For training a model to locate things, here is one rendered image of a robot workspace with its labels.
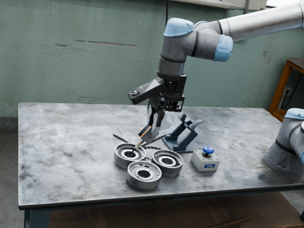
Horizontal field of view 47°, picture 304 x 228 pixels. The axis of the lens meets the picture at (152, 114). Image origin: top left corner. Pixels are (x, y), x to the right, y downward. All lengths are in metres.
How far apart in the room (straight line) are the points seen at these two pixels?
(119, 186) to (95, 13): 1.71
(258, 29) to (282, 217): 0.82
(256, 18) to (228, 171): 0.52
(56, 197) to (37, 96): 1.80
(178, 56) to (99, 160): 0.43
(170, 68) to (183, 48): 0.07
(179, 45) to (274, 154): 0.61
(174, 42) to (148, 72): 1.86
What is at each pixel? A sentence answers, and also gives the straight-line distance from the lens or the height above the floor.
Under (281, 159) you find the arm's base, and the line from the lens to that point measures 1.37.
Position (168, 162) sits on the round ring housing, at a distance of 1.20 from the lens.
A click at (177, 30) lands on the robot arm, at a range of 0.97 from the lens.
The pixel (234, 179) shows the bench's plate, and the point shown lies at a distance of 1.24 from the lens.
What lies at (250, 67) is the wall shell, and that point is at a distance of 3.26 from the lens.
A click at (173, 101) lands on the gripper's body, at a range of 1.04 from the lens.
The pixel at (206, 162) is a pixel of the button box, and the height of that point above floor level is 0.84.
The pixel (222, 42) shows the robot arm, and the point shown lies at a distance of 1.00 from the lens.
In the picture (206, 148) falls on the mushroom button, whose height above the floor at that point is 0.87.
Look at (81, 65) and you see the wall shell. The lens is 2.68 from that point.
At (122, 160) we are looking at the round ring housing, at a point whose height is 0.83.
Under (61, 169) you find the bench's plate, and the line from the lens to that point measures 1.11.
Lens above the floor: 1.46
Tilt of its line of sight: 26 degrees down
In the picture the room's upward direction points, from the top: 12 degrees clockwise
